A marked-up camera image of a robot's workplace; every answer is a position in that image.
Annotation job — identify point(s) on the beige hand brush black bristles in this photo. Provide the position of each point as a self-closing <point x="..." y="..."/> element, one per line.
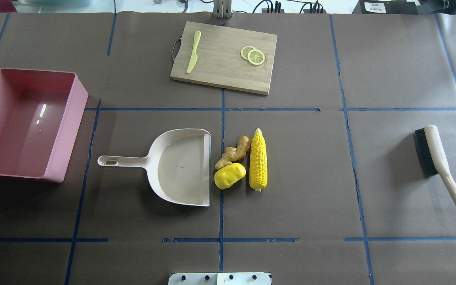
<point x="432" y="157"/>

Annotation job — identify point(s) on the black box with label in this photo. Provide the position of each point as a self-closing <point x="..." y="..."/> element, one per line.
<point x="391" y="7"/>

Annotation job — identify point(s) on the pink plastic bin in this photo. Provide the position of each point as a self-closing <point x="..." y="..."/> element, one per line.
<point x="40" y="114"/>

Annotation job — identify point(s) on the lemon slice right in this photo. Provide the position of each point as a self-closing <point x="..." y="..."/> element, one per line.
<point x="256" y="57"/>

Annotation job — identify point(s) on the lemon slice left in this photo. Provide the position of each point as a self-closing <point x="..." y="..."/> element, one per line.
<point x="245" y="51"/>

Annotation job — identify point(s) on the beige plastic dustpan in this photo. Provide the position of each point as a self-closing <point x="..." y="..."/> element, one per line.
<point x="177" y="166"/>

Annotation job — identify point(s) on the yellow toy corn cob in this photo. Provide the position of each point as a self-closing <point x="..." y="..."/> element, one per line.
<point x="258" y="167"/>

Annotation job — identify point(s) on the aluminium camera post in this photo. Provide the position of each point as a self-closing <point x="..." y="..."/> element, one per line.
<point x="222" y="9"/>

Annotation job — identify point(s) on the yellow toy potato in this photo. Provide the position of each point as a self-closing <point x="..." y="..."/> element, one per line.
<point x="228" y="175"/>

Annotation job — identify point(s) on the bamboo cutting board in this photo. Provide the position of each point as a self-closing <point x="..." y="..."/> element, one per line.
<point x="219" y="61"/>

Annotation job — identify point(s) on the yellow-green plastic knife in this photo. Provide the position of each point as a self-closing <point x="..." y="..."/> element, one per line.
<point x="194" y="56"/>

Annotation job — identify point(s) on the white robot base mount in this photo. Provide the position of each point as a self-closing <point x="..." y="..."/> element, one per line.
<point x="221" y="278"/>

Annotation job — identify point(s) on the brown toy ginger root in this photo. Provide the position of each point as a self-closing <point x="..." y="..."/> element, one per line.
<point x="232" y="154"/>

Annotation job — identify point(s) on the lemon slice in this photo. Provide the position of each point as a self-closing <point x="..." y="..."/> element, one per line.
<point x="256" y="57"/>
<point x="245" y="51"/>

